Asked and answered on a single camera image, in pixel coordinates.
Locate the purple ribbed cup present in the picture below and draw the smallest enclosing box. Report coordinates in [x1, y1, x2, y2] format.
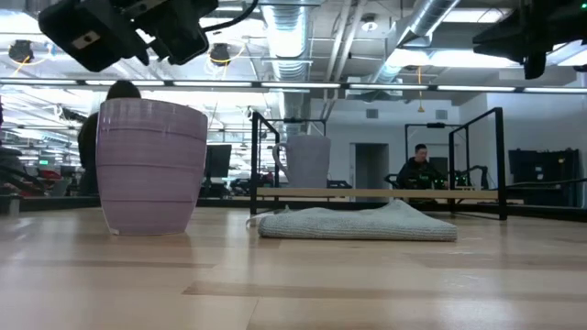
[94, 97, 210, 237]

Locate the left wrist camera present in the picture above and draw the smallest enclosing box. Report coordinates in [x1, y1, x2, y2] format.
[137, 0, 220, 66]

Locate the black ceiling camera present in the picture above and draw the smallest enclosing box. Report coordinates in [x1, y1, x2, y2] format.
[7, 38, 35, 64]
[209, 42, 232, 66]

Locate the black cabinet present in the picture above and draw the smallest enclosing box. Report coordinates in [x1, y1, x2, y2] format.
[507, 148, 581, 207]

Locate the seated person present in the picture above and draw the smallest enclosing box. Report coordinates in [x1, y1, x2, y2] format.
[394, 143, 449, 191]

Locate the yellow hanging cord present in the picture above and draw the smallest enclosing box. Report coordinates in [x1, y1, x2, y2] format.
[415, 66, 426, 114]

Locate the grey folded towel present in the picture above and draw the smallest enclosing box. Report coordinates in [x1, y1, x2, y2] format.
[247, 198, 459, 243]

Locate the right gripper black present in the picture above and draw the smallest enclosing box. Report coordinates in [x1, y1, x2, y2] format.
[471, 0, 587, 80]

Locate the black table frame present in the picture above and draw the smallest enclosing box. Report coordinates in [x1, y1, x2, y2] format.
[0, 194, 587, 225]

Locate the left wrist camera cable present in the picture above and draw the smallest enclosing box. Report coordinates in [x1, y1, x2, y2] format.
[201, 0, 260, 34]

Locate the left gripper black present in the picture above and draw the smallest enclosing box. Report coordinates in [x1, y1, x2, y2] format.
[38, 0, 150, 73]

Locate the silver slanted air duct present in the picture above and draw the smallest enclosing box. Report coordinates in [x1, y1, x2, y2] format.
[348, 0, 462, 100]

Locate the wooden shelf black metal frame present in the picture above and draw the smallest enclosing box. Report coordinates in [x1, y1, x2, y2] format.
[249, 106, 508, 222]

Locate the long LED light bar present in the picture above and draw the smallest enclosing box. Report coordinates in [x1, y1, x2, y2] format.
[0, 78, 587, 93]

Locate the blue-grey mug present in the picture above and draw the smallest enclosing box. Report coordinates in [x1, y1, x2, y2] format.
[271, 134, 332, 189]

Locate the black background monitor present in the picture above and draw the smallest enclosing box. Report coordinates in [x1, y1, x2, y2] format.
[204, 143, 234, 180]

